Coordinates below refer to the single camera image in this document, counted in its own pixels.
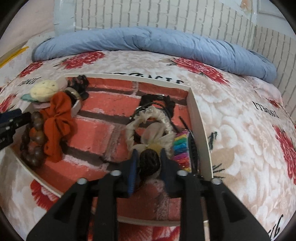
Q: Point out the blue rolled quilt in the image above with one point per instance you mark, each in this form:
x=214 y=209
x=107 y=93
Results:
x=217 y=53

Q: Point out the rainbow black claw hair clip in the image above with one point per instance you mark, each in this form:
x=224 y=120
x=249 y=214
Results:
x=185 y=150

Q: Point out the cream fabric flower hair clip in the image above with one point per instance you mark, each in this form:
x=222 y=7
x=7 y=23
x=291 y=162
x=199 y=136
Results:
x=159 y=135

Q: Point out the floral plush blanket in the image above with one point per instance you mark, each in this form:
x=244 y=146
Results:
x=244 y=135

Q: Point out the black scrunchie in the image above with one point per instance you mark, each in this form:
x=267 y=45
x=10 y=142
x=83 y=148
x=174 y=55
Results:
x=79 y=83

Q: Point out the orange fabric scrunchie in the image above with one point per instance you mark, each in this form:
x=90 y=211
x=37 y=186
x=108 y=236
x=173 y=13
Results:
x=58 y=125

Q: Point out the yellow strip at bedside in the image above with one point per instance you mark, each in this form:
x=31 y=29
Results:
x=9 y=56

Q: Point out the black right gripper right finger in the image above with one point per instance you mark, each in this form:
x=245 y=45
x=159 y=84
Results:
x=228 y=217

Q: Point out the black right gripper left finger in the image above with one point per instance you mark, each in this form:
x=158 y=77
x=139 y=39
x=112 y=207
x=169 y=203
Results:
x=89 y=203

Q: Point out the plush pineapple pink hair clip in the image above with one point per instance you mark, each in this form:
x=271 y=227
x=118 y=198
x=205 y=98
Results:
x=42 y=92

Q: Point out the white strap wristwatch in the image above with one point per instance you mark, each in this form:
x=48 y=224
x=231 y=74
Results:
x=76 y=100

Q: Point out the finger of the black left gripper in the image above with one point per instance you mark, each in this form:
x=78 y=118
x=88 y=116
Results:
x=12 y=120

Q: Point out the white tray brick-pattern base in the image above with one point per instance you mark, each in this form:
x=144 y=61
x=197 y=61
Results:
x=103 y=136

